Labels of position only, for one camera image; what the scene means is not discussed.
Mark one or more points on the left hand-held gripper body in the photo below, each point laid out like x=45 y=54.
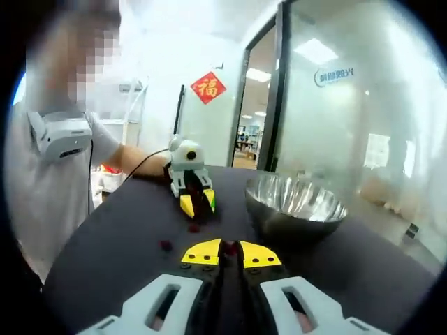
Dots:
x=181 y=158

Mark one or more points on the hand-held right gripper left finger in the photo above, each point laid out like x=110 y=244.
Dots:
x=134 y=314

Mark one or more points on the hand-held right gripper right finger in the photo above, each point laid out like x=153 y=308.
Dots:
x=328 y=314

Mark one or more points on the dark red gummy candy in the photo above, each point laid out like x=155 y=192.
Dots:
x=230 y=248
x=193 y=227
x=166 y=245

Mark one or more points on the metal bowl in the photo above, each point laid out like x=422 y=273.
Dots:
x=297 y=209

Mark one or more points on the black left wristband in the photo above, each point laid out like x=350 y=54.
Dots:
x=167 y=172

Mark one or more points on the black pole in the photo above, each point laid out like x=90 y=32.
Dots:
x=179 y=111

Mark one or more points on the red and white bag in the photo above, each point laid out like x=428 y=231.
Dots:
x=111 y=171

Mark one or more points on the red diamond paper decoration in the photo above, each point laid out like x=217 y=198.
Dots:
x=209 y=88

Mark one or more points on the white metal rack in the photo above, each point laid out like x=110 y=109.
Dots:
x=126 y=88

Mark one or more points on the ceiling panel light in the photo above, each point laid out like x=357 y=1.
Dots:
x=258 y=75

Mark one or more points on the metal glass clamp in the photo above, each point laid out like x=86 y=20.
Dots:
x=412 y=231

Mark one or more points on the white neck-worn device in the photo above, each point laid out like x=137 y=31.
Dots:
x=63 y=139

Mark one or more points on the black door frame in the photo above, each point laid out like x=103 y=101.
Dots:
x=276 y=104

